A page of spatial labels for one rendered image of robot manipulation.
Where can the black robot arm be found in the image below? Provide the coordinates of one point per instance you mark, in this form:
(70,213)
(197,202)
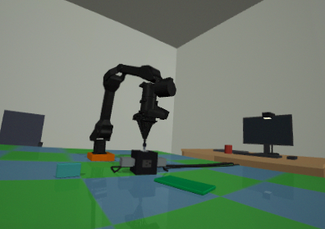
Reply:
(111,82)

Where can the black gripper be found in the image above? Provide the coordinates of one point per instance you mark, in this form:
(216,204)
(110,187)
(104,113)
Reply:
(147,115)

